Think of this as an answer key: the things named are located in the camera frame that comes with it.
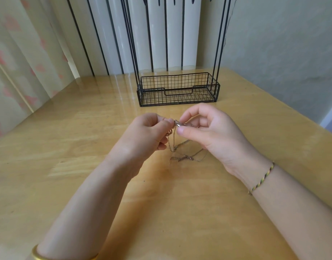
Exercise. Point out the person's right hand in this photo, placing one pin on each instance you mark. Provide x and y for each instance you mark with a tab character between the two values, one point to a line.
220	135

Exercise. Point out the person's left hand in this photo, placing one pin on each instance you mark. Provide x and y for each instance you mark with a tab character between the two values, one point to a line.
139	139

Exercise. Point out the person's left forearm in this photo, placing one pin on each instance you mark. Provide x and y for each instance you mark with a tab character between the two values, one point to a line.
79	216

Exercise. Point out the person's right forearm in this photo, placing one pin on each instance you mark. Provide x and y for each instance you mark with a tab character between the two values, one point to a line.
296	216

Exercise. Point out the white black-striped curtain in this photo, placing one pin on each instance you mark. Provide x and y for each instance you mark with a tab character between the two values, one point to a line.
114	38

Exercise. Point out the pink floral curtain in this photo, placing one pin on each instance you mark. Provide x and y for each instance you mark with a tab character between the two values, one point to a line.
20	62

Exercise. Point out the gold bangle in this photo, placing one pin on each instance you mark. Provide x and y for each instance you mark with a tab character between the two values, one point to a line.
39	254

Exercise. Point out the white door frame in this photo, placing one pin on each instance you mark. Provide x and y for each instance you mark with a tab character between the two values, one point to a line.
330	117

